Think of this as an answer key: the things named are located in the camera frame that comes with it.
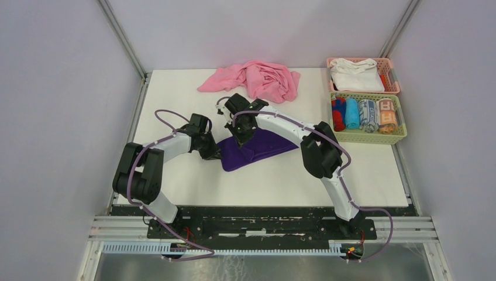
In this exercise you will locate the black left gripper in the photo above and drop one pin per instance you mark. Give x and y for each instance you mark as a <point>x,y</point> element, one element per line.
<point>213,153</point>

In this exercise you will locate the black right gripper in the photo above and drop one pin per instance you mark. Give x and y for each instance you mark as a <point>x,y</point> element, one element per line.
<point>241,139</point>

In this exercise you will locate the purple cloth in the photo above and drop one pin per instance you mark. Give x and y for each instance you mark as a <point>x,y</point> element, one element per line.
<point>264,144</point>

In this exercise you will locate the red blue patterned towel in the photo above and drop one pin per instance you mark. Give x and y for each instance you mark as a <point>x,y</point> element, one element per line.
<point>338,113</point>

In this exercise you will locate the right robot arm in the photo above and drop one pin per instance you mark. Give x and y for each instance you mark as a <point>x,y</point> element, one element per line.
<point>321,153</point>

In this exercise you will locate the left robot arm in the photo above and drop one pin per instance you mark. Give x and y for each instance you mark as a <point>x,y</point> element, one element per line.
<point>140,170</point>

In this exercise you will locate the crumpled pink cloth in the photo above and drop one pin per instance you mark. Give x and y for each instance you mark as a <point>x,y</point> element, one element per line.
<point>267,81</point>

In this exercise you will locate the rolled light blue towel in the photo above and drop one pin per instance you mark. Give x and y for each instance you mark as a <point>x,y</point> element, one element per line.
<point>352,119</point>

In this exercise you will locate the green plastic basket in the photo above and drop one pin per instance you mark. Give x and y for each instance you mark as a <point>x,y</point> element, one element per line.
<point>358,135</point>

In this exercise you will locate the white folded cloth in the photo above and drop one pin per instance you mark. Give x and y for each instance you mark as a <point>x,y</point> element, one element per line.
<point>355,76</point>

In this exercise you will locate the orange item in pink basket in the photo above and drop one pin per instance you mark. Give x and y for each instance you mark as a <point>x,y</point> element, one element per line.
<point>383,80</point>

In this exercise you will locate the pink plastic basket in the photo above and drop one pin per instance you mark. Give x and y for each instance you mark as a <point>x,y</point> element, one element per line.
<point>384,67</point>

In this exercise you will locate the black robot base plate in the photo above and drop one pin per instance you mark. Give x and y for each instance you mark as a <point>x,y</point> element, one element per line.
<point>269,228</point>

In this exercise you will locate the white slotted cable duct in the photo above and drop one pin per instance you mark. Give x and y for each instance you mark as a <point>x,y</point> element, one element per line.
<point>171,249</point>

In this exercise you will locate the aluminium frame rails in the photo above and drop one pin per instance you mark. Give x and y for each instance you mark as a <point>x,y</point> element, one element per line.
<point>406,249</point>

